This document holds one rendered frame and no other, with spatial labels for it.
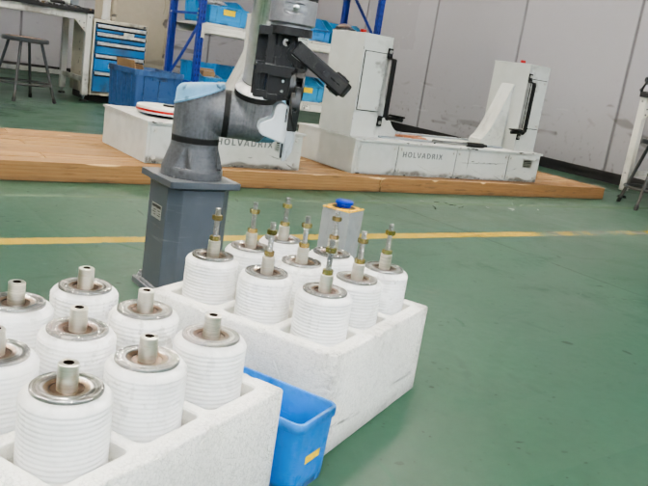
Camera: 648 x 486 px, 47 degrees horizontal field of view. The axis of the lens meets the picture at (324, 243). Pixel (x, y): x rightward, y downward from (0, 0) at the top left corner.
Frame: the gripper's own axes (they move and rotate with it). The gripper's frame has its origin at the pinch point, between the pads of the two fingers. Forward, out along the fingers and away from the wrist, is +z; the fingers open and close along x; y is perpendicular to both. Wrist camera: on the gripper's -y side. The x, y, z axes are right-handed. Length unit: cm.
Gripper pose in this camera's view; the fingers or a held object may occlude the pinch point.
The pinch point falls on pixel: (286, 151)
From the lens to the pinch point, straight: 126.8
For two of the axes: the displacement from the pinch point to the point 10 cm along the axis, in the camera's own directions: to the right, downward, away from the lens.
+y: -9.8, -1.1, -1.7
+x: 1.4, 2.5, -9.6
